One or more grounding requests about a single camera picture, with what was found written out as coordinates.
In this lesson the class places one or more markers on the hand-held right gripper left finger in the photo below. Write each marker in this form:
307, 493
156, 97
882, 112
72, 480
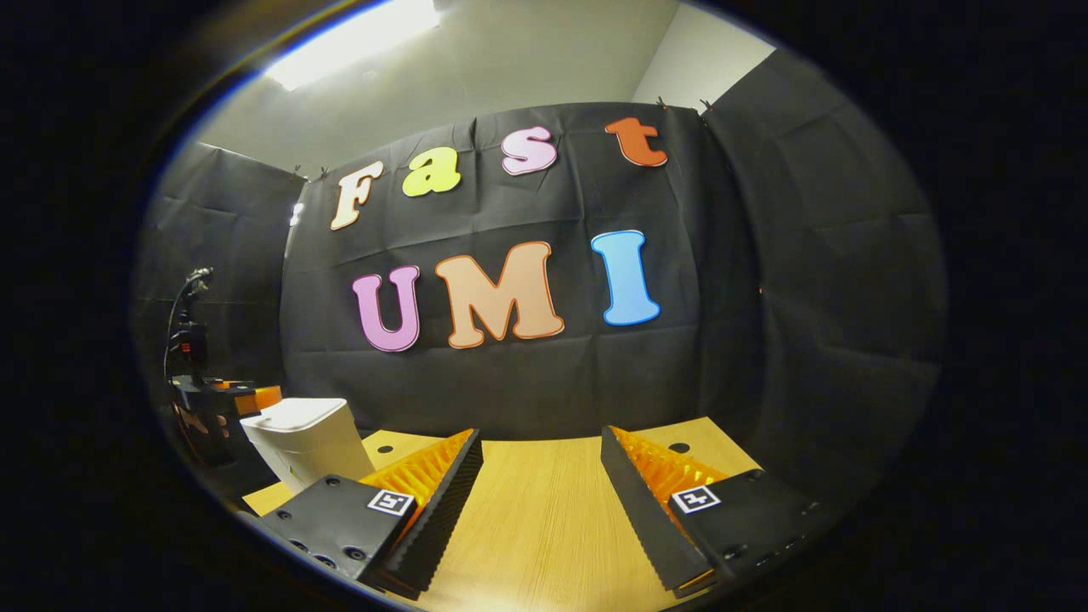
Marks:
442, 510

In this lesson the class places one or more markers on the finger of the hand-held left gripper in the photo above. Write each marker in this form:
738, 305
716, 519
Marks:
259, 396

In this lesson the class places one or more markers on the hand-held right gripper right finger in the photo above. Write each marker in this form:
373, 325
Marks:
637, 510

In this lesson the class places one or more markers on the white desktop garbage bin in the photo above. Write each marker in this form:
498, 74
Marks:
306, 442

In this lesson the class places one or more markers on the wooden desktop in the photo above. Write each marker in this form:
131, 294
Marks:
535, 527

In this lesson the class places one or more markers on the black backdrop cloth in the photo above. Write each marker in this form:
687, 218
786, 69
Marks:
697, 357

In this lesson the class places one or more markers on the ceiling light panel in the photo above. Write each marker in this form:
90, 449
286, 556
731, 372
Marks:
357, 42

